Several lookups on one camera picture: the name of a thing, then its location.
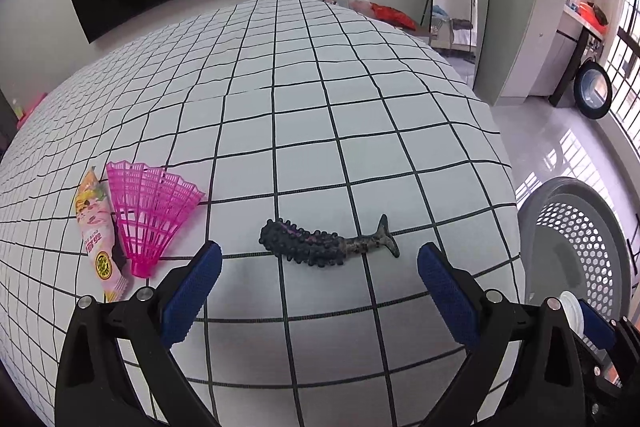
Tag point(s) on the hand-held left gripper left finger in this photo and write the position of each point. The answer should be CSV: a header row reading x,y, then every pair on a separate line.
x,y
192,292

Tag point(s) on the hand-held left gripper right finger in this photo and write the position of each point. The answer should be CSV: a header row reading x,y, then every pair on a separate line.
x,y
447,297

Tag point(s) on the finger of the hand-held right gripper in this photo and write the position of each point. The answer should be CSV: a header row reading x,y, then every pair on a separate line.
x,y
597,327

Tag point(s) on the white round cap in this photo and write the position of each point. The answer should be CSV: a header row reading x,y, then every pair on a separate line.
x,y
572,309

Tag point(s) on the grey perforated laundry basket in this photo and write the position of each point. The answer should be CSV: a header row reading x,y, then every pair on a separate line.
x,y
580,242

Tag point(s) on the black bumpy fish-tail toy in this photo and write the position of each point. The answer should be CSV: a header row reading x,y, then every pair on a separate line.
x,y
305,244

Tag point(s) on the pink plastic shuttlecock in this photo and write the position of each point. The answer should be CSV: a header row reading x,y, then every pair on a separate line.
x,y
145,212

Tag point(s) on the pink snack wrapper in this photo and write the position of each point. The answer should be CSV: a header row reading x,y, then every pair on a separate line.
x,y
97,237

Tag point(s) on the washing machine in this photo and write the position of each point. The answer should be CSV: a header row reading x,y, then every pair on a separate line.
x,y
592,89

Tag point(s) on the pink stool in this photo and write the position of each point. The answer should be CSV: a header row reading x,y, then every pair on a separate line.
x,y
30,109

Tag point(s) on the window security grille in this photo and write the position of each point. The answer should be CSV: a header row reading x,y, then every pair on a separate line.
x,y
625,67

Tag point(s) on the red cloth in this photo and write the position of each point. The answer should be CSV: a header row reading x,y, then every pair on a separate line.
x,y
390,14

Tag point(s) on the white tall cabinet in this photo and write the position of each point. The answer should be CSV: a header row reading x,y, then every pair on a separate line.
x,y
530,7

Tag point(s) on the orange items on counter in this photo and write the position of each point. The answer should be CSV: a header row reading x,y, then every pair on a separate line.
x,y
590,13

